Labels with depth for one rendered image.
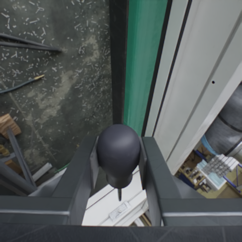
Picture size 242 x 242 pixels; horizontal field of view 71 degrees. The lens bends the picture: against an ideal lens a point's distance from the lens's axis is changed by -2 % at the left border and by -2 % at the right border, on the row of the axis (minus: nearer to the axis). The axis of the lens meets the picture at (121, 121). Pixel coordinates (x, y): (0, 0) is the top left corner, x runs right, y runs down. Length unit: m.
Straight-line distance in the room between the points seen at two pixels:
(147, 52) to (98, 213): 0.34
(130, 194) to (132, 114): 0.24
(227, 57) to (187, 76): 0.05
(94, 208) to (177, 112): 0.28
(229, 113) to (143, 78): 0.77
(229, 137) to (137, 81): 0.81
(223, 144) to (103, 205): 0.71
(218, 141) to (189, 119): 0.73
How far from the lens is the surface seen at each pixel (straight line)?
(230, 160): 4.90
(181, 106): 0.25
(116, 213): 0.42
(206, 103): 0.22
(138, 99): 0.22
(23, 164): 1.13
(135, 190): 0.43
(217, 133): 0.97
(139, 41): 0.17
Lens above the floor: 0.97
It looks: 29 degrees down
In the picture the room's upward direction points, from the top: 137 degrees clockwise
